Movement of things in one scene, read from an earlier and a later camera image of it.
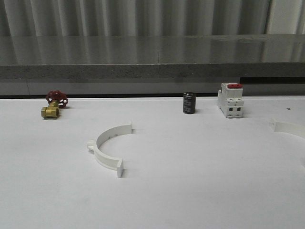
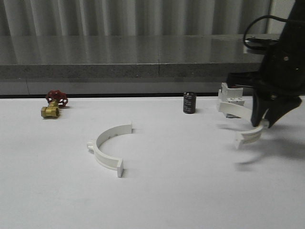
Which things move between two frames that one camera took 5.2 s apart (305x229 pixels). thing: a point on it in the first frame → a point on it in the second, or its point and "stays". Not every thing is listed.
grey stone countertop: (152, 57) stays
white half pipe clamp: (297, 130) → (241, 138)
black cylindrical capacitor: (189, 102) stays
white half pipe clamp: (116, 163) stays
